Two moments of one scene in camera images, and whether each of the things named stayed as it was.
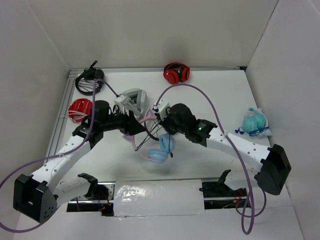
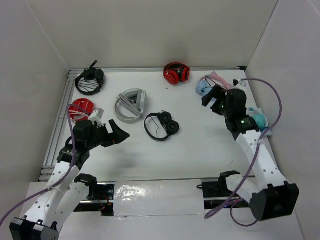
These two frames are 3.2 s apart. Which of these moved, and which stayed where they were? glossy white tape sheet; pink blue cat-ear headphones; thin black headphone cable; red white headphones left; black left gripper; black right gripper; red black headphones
Moved: pink blue cat-ear headphones; black right gripper; black left gripper; thin black headphone cable
Stayed: glossy white tape sheet; red black headphones; red white headphones left
